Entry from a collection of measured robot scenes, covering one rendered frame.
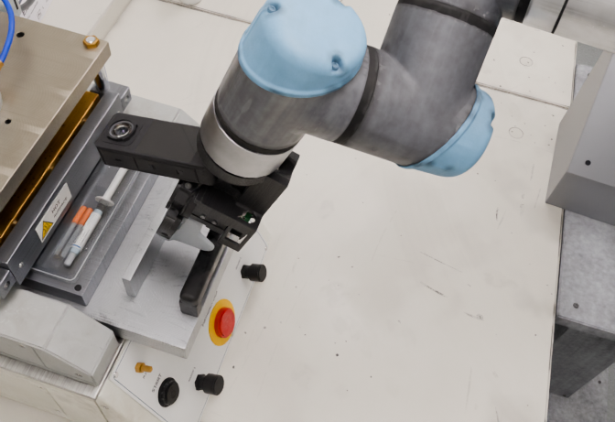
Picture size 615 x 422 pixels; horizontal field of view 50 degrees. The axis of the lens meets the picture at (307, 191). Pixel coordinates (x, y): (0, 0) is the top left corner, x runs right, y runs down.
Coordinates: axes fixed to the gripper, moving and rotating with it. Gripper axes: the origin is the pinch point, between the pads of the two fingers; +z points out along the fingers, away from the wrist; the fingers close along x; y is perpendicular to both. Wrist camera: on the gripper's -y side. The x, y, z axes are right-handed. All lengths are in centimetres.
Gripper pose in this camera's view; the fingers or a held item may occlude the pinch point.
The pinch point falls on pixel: (165, 224)
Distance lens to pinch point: 71.6
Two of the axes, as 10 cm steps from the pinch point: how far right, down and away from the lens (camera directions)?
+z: -4.0, 4.4, 8.0
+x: 2.9, -7.7, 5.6
